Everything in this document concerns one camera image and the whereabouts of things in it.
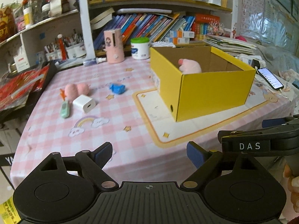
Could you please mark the white can green lid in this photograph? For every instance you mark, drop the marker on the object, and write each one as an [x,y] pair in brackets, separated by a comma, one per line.
[140,50]

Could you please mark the yellow bordered placemat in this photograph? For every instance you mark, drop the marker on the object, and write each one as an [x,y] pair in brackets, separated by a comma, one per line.
[154,121]

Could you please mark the white charger plug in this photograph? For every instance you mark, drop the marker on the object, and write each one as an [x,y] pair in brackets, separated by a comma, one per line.
[84,103]

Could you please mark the pink plush pig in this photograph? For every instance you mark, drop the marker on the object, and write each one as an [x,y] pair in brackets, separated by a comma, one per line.
[190,66]

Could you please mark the colourful patterned box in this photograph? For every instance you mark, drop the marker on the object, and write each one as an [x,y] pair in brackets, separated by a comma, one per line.
[216,29]

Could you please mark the pink checked tablecloth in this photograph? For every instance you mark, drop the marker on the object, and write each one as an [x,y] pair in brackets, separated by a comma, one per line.
[116,112]

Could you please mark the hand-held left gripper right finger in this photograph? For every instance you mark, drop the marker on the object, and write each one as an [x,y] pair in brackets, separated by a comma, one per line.
[196,155]

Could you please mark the small pink plush ball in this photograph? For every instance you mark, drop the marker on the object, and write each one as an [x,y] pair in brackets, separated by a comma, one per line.
[77,89]

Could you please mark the pink cartoon dispenser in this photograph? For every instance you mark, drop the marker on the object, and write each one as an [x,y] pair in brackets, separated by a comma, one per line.
[114,49]

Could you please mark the white desk pen organizer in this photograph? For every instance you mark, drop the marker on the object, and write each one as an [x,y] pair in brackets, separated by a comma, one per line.
[74,51]

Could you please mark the white power strip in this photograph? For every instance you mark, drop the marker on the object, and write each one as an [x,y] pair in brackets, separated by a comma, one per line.
[247,58]

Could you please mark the yellow green package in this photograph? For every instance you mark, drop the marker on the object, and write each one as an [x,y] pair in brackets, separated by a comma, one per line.
[9,211]

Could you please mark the red hanging ornament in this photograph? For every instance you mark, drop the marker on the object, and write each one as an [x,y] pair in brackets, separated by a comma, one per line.
[62,49]

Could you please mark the white bottle yellow label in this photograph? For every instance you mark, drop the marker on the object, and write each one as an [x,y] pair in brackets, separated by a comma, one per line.
[28,18]

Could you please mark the alphabet wall poster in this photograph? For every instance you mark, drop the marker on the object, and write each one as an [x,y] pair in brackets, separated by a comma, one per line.
[253,9]

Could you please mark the black keyboard stand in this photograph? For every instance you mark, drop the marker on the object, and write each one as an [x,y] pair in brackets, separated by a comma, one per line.
[5,165]

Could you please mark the small blue toy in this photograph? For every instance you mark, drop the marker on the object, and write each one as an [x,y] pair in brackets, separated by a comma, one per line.
[118,89]

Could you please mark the white quilted purse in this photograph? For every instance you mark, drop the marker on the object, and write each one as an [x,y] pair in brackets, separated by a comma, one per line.
[163,44]

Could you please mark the black smartphone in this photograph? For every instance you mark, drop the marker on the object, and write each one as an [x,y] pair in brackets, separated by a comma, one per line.
[271,78]

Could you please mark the orange white small carton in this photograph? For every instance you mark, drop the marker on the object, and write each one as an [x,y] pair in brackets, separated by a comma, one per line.
[177,40]
[183,34]

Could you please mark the small mint green gadget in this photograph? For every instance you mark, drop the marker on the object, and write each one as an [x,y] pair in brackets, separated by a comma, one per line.
[65,109]

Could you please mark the white box red label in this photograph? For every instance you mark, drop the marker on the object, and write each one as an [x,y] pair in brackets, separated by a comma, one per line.
[21,63]

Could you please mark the row of colourful books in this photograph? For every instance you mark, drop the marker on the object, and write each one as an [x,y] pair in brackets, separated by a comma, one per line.
[144,28]

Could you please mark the yellow cardboard box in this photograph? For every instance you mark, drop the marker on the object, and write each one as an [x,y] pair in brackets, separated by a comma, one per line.
[210,93]

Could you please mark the orange cartoon figure box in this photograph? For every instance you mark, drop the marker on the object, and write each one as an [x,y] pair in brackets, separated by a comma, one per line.
[5,25]

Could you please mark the black electronic keyboard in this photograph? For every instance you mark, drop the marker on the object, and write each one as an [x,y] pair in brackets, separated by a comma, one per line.
[39,93]

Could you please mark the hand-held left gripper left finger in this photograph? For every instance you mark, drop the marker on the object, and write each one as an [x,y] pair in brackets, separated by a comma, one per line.
[102,155]

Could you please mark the stack of paper booklets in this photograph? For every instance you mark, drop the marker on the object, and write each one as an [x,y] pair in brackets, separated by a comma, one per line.
[229,45]

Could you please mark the red boxed book set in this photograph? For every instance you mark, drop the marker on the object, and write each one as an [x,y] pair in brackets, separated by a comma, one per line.
[205,19]

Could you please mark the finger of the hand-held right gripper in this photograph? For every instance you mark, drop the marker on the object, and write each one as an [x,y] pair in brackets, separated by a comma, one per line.
[274,122]
[245,134]

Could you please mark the bag of red packets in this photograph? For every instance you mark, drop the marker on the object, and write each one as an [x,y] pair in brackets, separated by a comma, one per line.
[18,86]

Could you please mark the small spray bottle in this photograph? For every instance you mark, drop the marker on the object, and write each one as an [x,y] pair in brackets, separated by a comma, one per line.
[93,61]

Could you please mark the person's right hand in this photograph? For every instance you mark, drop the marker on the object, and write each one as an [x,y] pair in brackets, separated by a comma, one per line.
[294,186]

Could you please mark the white bookshelf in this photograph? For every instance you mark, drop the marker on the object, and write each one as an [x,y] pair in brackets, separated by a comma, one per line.
[85,28]

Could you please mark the thick white-paged book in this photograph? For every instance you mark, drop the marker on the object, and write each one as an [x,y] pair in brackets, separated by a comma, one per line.
[101,18]

